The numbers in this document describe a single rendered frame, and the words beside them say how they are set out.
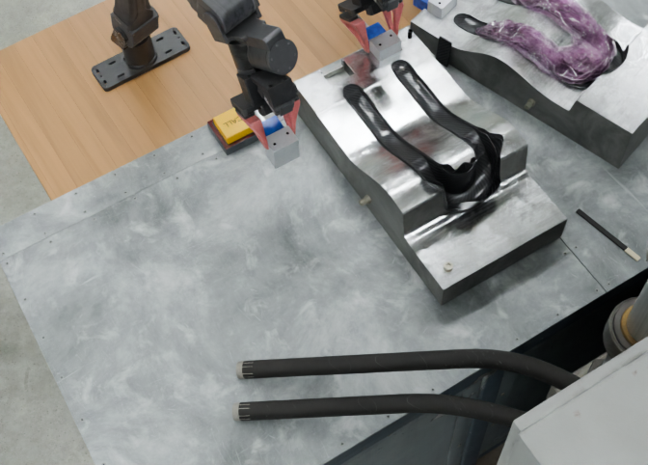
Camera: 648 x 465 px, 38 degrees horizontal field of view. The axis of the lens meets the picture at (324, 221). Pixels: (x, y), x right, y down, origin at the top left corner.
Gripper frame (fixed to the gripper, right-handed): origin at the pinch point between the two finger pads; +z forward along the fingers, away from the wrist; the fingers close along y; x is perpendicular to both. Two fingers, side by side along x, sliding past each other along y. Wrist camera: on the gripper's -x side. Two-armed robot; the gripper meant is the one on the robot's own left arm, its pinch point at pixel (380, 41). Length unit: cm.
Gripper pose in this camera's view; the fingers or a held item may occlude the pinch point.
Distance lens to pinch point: 182.2
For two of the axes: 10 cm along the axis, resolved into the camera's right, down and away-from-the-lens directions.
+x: -4.2, -3.7, 8.3
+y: 8.6, -4.6, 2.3
